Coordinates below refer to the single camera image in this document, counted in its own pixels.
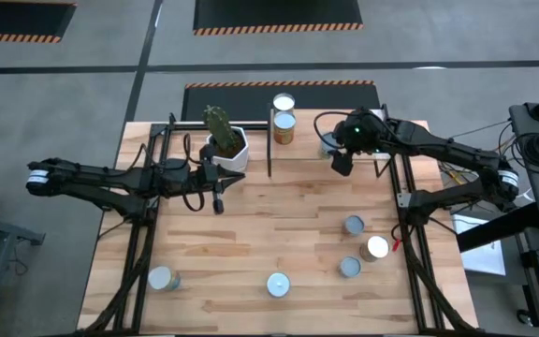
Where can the orange pineapple can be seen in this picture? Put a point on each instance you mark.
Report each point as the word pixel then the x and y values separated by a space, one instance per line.
pixel 284 122

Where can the red clip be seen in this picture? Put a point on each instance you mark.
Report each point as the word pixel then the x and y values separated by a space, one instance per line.
pixel 396 244

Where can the black diagonal stand bar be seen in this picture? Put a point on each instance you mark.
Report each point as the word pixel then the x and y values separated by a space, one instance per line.
pixel 499 227

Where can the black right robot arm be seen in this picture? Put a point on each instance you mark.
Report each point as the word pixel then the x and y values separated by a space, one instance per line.
pixel 452 150

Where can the mixed fruit can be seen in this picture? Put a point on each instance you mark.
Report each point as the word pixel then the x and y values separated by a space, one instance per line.
pixel 325 147

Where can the short teal mandarin orange can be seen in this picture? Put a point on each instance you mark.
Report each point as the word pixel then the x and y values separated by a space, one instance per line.
pixel 353 225

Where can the large white paper sheet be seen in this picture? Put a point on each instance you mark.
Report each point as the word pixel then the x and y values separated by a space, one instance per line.
pixel 485 257

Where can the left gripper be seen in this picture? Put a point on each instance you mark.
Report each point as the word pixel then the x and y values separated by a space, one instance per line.
pixel 217 203

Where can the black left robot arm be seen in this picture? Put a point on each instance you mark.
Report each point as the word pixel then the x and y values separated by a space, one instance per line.
pixel 87 180

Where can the grey metal cart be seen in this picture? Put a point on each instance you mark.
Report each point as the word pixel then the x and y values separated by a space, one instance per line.
pixel 7 228

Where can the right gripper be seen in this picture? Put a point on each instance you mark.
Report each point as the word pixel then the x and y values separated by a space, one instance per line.
pixel 363 133

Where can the short tin can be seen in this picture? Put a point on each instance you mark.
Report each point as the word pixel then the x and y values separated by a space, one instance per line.
pixel 350 267

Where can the cactus in white pot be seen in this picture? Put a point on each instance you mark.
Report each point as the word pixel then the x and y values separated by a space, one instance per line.
pixel 239 158

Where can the green oranges can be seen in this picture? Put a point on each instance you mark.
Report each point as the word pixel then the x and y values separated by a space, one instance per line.
pixel 278 284

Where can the black mat hazard stripe edge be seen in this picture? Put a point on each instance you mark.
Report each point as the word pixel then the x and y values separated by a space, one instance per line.
pixel 274 14
pixel 17 19
pixel 241 100

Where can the green cactus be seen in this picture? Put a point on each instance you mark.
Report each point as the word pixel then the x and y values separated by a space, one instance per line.
pixel 218 124

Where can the black aluminium rig frame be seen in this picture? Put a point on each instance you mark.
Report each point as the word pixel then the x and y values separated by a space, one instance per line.
pixel 403 200
pixel 185 125

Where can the black caster wheel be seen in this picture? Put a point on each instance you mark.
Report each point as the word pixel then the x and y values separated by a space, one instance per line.
pixel 525 318

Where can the tomatoes can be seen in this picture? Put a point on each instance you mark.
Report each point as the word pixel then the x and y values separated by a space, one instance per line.
pixel 161 278

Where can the peaches can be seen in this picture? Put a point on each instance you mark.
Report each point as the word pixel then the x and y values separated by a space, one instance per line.
pixel 376 246

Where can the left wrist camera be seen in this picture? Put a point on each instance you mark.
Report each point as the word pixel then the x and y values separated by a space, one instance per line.
pixel 208 175

